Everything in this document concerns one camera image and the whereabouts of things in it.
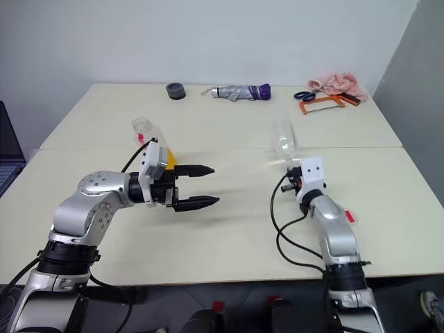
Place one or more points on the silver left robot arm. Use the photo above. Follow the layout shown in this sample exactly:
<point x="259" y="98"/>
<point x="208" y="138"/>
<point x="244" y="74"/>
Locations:
<point x="97" y="187"/>

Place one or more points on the grey shoe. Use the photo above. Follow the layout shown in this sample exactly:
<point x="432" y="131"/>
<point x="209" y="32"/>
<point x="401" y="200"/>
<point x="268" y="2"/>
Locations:
<point x="431" y="307"/>

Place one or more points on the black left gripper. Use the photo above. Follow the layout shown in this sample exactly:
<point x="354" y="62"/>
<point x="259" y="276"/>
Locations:
<point x="166" y="190"/>

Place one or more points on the clear plastic bottle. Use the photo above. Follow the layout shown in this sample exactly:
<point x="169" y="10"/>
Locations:
<point x="286" y="142"/>

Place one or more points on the pink towel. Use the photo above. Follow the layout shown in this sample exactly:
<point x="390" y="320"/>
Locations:
<point x="341" y="82"/>

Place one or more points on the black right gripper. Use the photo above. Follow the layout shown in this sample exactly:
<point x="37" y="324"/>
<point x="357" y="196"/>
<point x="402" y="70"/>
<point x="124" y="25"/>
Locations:
<point x="295" y="180"/>

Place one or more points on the grey round tape roll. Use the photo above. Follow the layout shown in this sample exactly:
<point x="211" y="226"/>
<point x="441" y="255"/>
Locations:
<point x="175" y="91"/>

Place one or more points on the dark rounded shape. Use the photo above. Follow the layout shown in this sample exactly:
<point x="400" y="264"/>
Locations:
<point x="204" y="322"/>
<point x="288" y="317"/>

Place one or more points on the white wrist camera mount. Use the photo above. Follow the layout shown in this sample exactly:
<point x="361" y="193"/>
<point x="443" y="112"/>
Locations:
<point x="312" y="173"/>
<point x="150" y="159"/>

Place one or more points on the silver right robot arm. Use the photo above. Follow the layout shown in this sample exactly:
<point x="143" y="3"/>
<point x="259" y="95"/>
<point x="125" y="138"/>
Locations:
<point x="333" y="222"/>

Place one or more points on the orange hacksaw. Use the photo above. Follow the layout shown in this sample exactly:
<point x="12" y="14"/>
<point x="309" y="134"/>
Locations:
<point x="304" y="107"/>

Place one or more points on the dark laptop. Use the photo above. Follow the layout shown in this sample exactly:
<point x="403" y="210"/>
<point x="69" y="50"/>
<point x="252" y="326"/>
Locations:
<point x="8" y="145"/>

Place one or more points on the bottle with orange liquid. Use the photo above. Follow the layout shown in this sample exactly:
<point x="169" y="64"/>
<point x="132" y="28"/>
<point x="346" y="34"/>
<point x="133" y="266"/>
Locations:
<point x="171" y="161"/>

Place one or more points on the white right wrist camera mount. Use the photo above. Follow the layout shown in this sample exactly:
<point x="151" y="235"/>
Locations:
<point x="312" y="173"/>

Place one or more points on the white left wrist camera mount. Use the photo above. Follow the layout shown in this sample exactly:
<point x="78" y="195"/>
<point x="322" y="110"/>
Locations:
<point x="150" y="159"/>

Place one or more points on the folded silver purple umbrella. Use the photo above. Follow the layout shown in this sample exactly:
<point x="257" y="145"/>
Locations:
<point x="239" y="92"/>

